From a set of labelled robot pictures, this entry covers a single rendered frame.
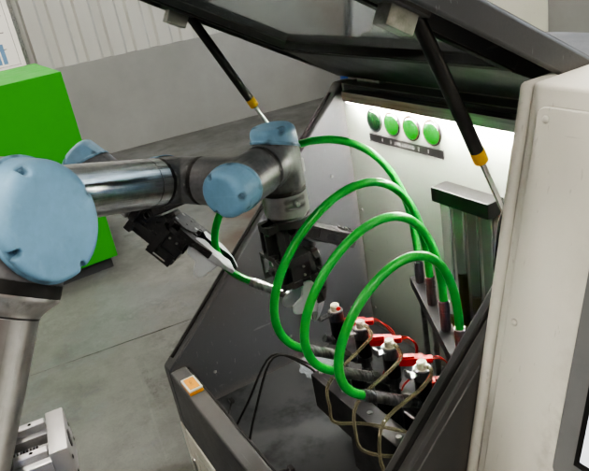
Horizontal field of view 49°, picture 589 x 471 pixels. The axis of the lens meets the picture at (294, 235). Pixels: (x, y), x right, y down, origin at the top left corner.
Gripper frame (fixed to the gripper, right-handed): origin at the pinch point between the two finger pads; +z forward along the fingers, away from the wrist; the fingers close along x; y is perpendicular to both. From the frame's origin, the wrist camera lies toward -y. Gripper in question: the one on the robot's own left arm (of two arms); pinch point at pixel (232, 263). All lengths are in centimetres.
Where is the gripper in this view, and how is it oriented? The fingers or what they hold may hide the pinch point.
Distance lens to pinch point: 120.9
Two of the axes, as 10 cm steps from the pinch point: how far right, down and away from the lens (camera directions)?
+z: 7.8, 6.2, 0.4
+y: -6.1, 7.5, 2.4
